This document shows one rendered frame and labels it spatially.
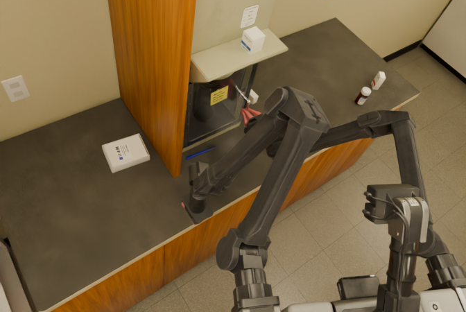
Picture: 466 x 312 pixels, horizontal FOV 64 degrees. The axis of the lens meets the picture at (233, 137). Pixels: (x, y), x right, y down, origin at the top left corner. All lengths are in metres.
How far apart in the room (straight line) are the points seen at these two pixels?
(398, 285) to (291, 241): 1.81
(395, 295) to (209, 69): 0.75
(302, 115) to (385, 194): 0.22
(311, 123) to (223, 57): 0.48
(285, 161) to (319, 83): 1.27
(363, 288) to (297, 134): 0.38
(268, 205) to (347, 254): 1.88
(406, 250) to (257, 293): 0.31
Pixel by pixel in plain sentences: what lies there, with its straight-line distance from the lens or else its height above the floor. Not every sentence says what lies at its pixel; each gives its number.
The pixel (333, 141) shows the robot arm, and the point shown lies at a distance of 1.31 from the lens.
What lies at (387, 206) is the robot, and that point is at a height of 1.71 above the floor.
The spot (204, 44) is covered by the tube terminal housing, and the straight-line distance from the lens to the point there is 1.19.
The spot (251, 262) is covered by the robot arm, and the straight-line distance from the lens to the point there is 0.89.
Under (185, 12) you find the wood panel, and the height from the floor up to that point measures 1.75.
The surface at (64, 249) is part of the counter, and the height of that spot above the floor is 0.94.
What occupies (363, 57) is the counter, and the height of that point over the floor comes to 0.94.
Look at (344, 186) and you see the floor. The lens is 2.91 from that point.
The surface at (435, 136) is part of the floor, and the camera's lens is 3.64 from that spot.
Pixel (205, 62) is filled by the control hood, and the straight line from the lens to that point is 1.16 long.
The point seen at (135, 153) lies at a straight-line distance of 1.58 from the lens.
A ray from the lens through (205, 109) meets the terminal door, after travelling 1.44.
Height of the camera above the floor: 2.32
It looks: 54 degrees down
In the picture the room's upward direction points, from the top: 16 degrees clockwise
